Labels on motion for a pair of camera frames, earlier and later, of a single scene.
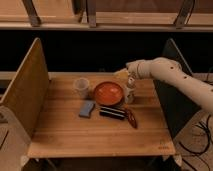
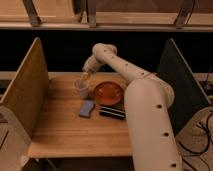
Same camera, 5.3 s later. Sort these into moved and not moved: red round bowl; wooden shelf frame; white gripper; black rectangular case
Moved: white gripper
Not moved: wooden shelf frame; red round bowl; black rectangular case
